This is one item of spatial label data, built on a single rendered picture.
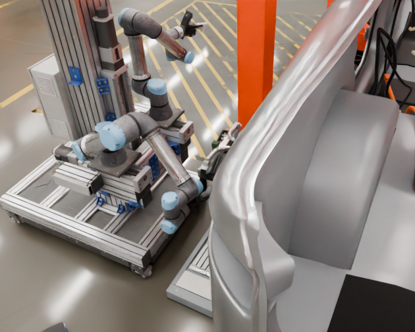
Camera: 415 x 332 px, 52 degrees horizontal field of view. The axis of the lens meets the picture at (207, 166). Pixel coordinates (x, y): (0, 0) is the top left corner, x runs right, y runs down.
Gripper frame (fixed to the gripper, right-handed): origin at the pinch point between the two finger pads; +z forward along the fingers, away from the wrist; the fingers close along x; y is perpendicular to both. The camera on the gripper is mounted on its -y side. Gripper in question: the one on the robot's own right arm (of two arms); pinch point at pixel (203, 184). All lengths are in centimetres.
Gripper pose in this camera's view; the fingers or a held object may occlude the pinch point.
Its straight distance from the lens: 215.9
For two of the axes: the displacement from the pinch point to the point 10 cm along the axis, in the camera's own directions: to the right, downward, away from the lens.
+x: -8.8, -2.6, 3.9
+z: 4.7, -5.8, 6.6
